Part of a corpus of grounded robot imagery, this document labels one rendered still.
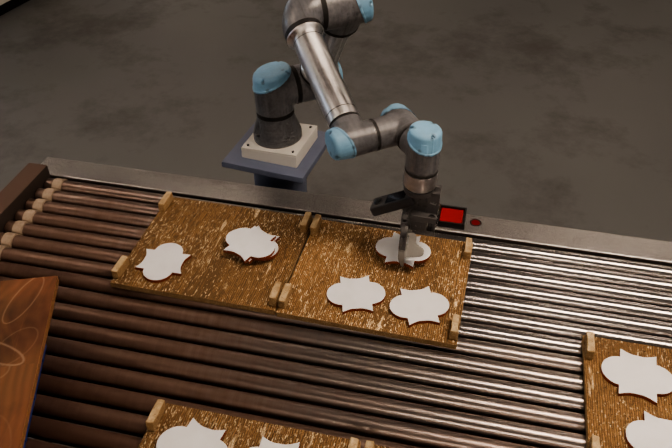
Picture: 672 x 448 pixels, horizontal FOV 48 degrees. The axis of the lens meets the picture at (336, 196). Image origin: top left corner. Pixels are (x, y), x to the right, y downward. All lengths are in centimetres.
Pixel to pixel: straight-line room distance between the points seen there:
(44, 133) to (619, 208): 300
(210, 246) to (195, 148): 214
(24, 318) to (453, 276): 96
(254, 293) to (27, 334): 50
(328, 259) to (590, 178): 228
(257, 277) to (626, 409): 85
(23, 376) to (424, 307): 84
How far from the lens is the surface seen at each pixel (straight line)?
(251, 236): 188
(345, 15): 189
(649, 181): 400
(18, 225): 214
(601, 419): 161
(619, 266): 198
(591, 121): 440
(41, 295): 172
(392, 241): 186
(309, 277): 180
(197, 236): 194
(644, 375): 170
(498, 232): 200
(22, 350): 162
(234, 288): 178
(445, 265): 184
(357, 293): 174
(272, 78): 220
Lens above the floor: 217
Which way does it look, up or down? 37 degrees down
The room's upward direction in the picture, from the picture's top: straight up
